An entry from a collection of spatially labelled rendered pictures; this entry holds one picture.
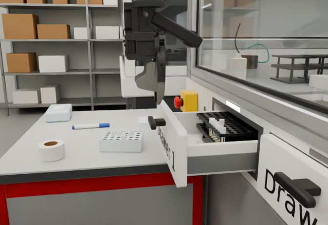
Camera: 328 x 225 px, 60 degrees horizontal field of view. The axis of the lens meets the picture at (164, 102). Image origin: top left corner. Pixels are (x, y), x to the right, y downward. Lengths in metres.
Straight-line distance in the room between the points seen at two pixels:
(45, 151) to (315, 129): 0.66
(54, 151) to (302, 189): 0.64
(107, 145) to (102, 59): 3.96
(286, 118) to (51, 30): 4.16
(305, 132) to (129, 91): 1.09
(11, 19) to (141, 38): 4.05
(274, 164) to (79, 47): 4.47
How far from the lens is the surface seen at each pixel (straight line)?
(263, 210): 0.60
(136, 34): 0.58
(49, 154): 0.85
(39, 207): 0.87
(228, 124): 0.67
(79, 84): 4.87
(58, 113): 1.22
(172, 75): 1.45
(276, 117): 0.51
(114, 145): 0.87
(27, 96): 4.68
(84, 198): 0.84
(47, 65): 4.44
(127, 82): 1.43
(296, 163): 0.45
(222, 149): 0.56
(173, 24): 0.60
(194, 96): 0.96
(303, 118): 0.45
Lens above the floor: 1.09
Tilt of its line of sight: 12 degrees down
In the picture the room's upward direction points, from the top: straight up
